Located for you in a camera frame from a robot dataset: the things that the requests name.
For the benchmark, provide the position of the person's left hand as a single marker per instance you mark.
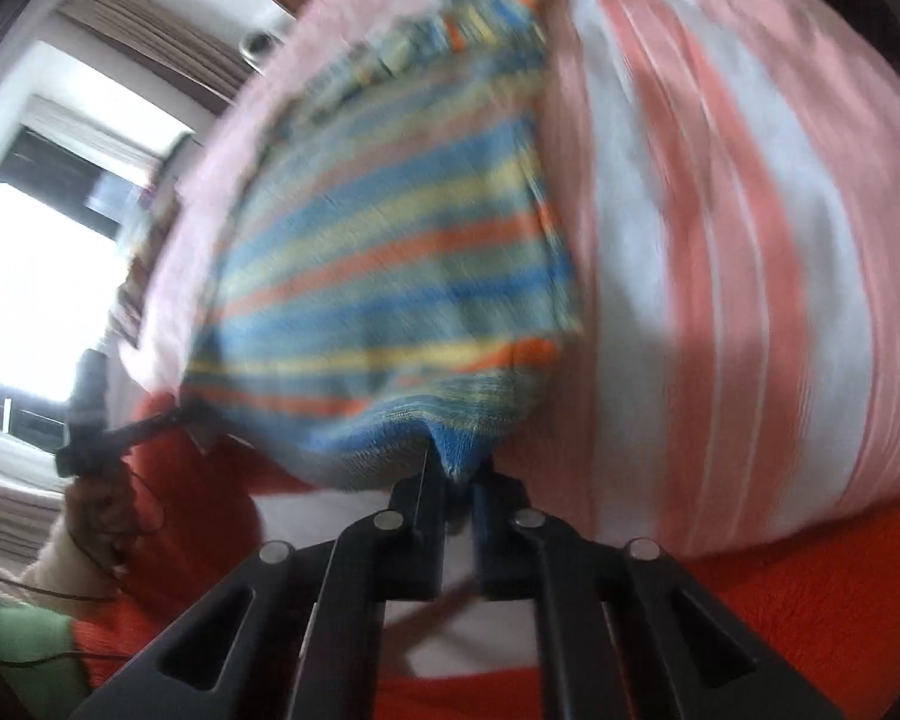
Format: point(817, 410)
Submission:
point(101, 517)

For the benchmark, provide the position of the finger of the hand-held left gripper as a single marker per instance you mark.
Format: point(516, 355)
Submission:
point(172, 420)

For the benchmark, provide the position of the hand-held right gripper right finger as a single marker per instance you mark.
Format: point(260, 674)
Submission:
point(499, 540)

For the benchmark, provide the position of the window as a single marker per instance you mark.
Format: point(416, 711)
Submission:
point(37, 277)

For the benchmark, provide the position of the beige curtain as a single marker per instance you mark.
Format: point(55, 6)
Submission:
point(157, 37)

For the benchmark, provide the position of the pink striped bed sheet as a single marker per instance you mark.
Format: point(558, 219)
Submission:
point(720, 240)

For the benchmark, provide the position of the person's left forearm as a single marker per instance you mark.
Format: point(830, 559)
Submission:
point(22, 637)

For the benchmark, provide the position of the orange red blanket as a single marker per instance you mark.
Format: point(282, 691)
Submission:
point(795, 615)

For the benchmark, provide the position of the colourful striped shirt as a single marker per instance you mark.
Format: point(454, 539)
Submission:
point(382, 240)

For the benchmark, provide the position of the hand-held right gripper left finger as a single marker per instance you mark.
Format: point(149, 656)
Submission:
point(420, 540)

